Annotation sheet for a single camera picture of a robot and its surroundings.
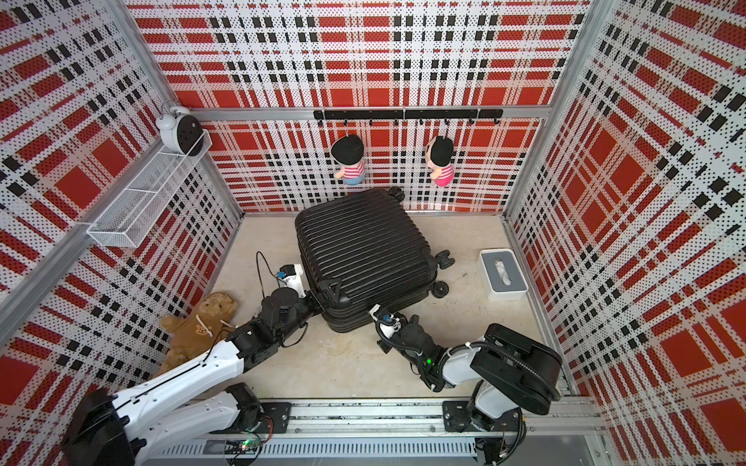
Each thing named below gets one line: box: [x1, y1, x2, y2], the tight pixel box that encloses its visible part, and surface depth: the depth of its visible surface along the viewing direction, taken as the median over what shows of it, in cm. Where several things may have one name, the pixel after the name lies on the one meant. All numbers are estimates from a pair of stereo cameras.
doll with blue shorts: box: [330, 133, 366, 186], surface depth 98 cm
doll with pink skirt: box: [425, 135, 456, 187], surface depth 97 cm
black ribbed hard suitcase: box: [295, 187, 455, 333], surface depth 82 cm
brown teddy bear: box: [155, 292, 238, 378], surface depth 83 cm
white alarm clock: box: [155, 105, 204, 158], surface depth 80 cm
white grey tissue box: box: [477, 248, 529, 302], surface depth 98 cm
